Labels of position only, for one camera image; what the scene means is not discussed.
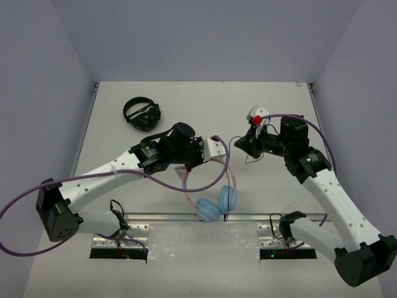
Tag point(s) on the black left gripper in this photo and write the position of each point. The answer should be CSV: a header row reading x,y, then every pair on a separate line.
x,y
192,154

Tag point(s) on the black wrapped headphones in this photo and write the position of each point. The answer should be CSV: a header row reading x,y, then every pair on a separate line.
x,y
144,119

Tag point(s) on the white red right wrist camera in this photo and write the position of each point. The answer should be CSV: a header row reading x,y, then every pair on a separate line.
x,y
255,116

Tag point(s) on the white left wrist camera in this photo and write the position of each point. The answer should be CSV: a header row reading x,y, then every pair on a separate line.
x,y
212,149

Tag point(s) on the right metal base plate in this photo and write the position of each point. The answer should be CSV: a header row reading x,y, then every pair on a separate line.
x,y
273,247

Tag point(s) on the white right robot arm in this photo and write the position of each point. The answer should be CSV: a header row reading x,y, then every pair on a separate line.
x,y
359,251

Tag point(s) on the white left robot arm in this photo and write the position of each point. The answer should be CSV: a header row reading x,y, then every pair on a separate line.
x,y
60,205

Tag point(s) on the metal base plate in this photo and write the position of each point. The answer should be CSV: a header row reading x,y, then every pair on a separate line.
x,y
132,246
273,247

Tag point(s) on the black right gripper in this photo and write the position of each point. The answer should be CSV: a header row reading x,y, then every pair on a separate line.
x,y
250,144

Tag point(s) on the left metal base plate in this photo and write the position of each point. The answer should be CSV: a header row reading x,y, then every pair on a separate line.
x,y
132,246

